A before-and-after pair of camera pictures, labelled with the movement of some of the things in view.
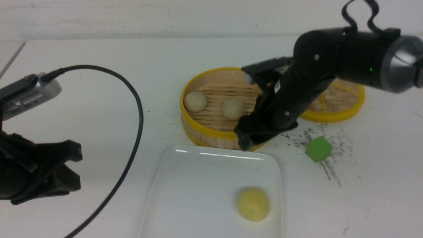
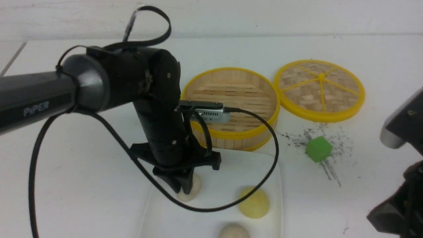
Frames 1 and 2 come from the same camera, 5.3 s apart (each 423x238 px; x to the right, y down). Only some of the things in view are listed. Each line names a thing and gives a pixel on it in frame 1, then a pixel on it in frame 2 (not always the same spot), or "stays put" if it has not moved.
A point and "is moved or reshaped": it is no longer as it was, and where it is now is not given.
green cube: x=318 y=149 stays put
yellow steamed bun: x=253 y=204 stays put
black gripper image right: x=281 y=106 → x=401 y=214
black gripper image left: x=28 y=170 → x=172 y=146
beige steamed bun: x=194 y=102 is moved or reshaped
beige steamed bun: x=232 y=109 → x=234 y=230
